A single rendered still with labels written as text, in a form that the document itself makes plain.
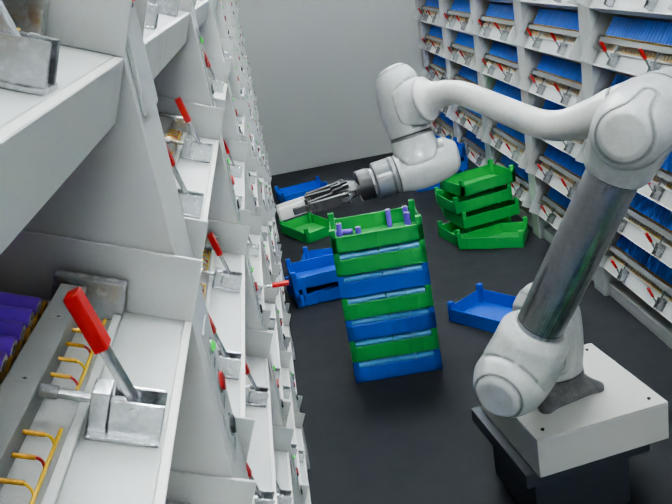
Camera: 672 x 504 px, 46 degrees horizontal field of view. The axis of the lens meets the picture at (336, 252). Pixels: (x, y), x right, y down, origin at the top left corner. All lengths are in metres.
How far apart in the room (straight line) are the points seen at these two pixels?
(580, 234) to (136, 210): 1.09
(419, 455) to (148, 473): 1.95
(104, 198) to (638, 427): 1.57
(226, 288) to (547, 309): 0.72
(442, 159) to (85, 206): 1.34
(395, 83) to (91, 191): 1.31
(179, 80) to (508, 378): 0.89
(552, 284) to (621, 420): 0.45
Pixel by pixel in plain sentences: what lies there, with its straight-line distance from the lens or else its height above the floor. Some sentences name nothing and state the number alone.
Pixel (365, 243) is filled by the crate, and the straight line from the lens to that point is 2.54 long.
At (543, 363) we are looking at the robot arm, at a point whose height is 0.52.
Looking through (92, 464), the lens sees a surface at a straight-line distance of 0.44.
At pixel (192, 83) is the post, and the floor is 1.22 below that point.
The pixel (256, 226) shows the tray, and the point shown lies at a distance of 2.04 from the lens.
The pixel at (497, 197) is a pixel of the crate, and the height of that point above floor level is 0.19.
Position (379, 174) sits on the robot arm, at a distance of 1.83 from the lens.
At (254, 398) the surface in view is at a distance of 1.25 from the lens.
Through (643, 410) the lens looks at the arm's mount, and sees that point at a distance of 1.96.
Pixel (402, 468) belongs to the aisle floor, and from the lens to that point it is 2.31.
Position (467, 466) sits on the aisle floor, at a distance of 2.29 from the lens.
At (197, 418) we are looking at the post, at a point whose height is 1.04.
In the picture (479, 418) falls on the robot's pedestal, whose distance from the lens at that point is 2.12.
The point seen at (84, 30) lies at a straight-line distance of 0.56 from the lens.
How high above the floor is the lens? 1.36
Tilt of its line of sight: 20 degrees down
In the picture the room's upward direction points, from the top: 10 degrees counter-clockwise
